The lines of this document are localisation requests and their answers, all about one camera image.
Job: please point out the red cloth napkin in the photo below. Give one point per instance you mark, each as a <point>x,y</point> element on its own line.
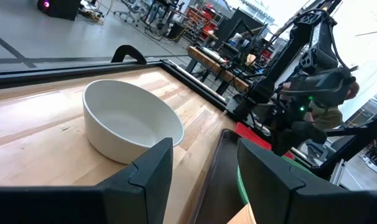
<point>250,133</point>

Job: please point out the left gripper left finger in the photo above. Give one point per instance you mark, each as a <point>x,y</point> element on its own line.
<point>129,199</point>

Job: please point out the black computer tower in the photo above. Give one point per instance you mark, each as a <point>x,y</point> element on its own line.
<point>61,9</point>

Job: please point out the black clamp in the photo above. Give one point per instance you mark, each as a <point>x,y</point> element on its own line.
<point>129,51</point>

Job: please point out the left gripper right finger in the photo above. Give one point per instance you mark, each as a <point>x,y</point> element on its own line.
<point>278,199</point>

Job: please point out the wooden workbench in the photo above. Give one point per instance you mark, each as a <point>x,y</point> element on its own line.
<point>204,59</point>

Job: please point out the brown plastic tray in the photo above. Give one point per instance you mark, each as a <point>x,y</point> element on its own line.
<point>219,186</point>

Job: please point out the white bowl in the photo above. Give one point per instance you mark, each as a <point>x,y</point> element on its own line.
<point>107,140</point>

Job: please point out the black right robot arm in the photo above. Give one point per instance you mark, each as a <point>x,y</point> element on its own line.
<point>319,40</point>

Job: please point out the black metal stand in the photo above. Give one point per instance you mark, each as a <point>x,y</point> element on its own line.
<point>356,143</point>

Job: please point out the person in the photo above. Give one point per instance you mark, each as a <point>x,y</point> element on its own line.
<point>327,119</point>

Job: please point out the shelf with red bins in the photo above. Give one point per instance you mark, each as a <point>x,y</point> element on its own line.
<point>204,23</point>

